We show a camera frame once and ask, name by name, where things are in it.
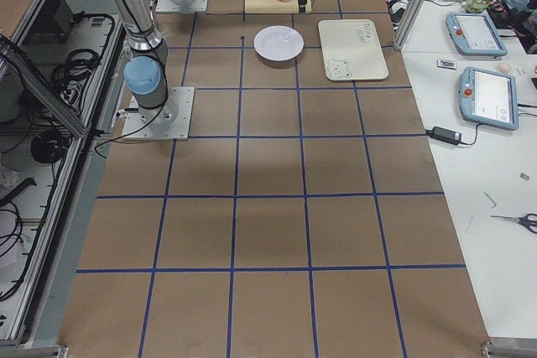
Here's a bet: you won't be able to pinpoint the cream rectangular tray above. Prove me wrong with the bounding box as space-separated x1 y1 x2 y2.
318 19 388 81

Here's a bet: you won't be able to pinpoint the light wooden cutting board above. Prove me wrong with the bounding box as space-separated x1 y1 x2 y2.
244 0 299 14

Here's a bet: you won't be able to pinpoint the white round plate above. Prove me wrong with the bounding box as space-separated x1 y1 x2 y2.
253 25 304 61

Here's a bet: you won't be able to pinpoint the small white card box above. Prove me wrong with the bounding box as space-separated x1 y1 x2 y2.
436 59 457 70

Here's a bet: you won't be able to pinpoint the upper blue teach pendant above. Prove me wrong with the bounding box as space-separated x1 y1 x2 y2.
445 13 508 57

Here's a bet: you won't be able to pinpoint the blue teach pendant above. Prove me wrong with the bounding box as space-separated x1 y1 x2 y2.
445 13 508 57
458 67 519 131

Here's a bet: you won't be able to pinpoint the black power adapter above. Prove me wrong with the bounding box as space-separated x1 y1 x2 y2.
425 126 461 145

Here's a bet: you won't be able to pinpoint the lower blue teach pendant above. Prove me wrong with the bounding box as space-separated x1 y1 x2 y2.
458 67 519 131

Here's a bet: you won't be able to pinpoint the beige round ball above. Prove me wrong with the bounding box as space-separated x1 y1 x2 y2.
497 61 512 74

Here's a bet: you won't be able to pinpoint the metal allen key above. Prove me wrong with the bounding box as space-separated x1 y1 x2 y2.
483 192 498 209

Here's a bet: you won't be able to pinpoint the black coiled cables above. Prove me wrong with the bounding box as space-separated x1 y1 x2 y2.
50 48 103 104

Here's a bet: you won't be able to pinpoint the black handled scissors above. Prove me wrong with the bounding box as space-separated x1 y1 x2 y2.
492 213 537 234

